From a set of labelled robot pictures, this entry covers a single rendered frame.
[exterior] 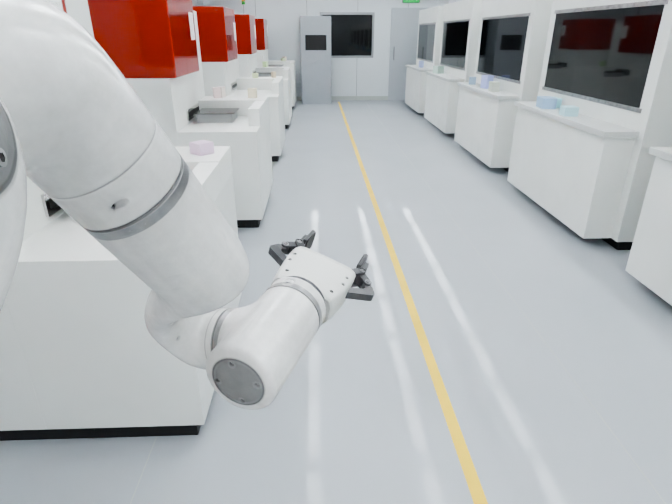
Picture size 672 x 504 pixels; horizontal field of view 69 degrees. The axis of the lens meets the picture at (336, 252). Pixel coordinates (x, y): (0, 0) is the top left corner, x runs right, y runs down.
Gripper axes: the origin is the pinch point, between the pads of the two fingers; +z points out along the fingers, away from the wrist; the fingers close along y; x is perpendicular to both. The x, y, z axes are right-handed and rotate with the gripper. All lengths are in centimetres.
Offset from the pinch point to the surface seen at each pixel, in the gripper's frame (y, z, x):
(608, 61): 88, 386, 21
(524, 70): 41, 534, -21
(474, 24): -42, 740, -9
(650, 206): 132, 263, -39
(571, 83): 77, 432, -7
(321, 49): -363, 1063, -185
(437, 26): -118, 943, -46
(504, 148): 59, 531, -105
